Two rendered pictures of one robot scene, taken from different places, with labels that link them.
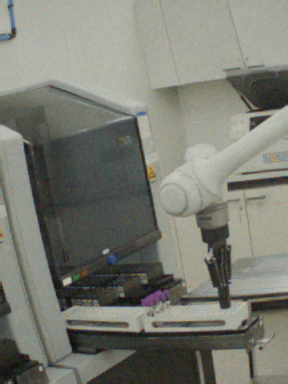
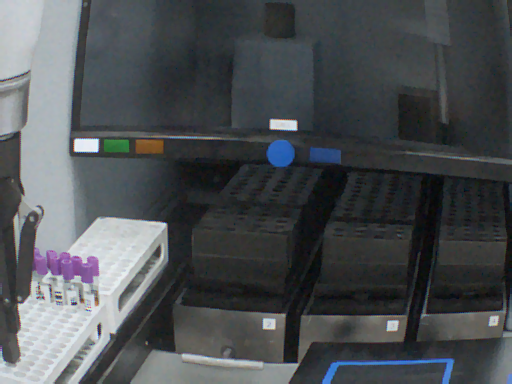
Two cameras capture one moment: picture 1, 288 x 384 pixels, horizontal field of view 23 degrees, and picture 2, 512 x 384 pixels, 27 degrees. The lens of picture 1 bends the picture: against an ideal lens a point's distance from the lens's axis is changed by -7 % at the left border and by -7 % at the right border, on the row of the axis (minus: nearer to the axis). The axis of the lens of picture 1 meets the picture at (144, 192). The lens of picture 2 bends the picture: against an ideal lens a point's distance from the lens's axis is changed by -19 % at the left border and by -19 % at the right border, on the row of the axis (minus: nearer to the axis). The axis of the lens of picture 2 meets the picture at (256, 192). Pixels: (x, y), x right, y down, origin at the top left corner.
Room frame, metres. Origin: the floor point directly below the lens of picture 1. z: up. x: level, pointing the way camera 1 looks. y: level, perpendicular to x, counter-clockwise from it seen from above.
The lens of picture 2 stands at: (1.76, -1.16, 1.32)
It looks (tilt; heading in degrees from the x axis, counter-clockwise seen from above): 15 degrees down; 67
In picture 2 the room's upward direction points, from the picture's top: 1 degrees clockwise
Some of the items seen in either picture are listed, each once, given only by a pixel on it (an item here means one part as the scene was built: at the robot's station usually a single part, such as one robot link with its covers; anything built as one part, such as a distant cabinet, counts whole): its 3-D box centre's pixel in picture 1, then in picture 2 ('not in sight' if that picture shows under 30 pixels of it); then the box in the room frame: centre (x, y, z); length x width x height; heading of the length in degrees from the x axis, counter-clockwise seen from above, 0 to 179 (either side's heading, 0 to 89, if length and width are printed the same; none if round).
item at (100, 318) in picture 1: (105, 320); (105, 276); (2.13, 0.19, 0.83); 0.30 x 0.10 x 0.06; 58
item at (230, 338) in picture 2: not in sight; (273, 252); (2.43, 0.38, 0.78); 0.73 x 0.14 x 0.09; 58
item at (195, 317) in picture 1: (196, 320); (41, 357); (1.96, -0.08, 0.83); 0.30 x 0.10 x 0.06; 57
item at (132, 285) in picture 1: (130, 287); (367, 260); (2.43, 0.11, 0.85); 0.12 x 0.02 x 0.06; 147
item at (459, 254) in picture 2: (153, 274); (472, 261); (2.56, 0.02, 0.85); 0.12 x 0.02 x 0.06; 147
